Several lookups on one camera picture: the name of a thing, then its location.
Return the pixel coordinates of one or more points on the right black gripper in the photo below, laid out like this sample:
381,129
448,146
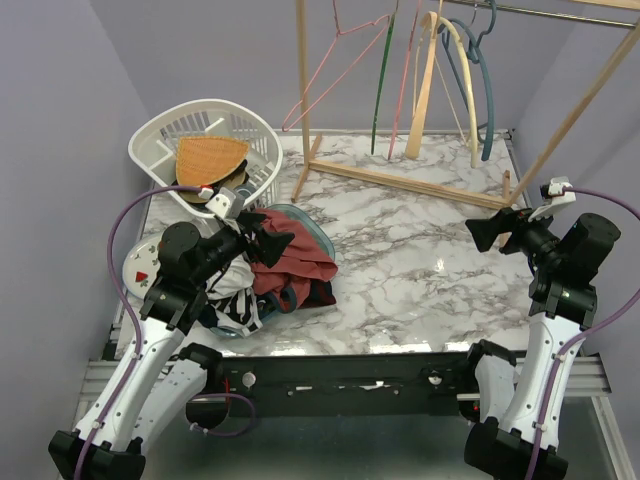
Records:
485,231

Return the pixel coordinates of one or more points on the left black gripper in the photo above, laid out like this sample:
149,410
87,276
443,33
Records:
271,244

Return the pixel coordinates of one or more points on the red tank top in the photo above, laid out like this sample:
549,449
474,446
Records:
303,259

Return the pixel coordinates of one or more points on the blue plastic hanger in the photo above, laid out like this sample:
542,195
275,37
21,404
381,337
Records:
475,56

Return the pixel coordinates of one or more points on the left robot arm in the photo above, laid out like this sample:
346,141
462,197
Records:
157,376

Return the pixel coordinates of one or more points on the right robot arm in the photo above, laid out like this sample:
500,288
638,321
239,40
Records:
516,435

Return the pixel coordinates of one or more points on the cream plastic hanger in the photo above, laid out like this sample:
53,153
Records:
472,140

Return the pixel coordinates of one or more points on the green plastic hanger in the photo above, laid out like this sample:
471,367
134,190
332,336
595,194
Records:
382,73

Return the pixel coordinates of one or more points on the light wooden hanger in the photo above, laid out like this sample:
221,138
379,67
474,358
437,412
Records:
416,132

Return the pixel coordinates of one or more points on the black white striped garment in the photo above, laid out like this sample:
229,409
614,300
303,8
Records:
231,307

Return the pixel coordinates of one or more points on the orange woven fan mat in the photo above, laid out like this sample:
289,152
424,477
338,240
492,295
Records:
205,160

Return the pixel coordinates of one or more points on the watermelon pattern plate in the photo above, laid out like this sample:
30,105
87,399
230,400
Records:
141,265

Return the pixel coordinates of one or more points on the white plastic laundry basket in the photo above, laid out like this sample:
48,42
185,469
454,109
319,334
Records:
154,145

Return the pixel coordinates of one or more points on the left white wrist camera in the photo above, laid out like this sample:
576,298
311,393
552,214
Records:
226,204

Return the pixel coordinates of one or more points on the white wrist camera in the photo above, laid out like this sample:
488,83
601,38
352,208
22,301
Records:
557,195
226,204

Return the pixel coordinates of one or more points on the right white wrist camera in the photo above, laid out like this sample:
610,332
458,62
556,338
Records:
557,195

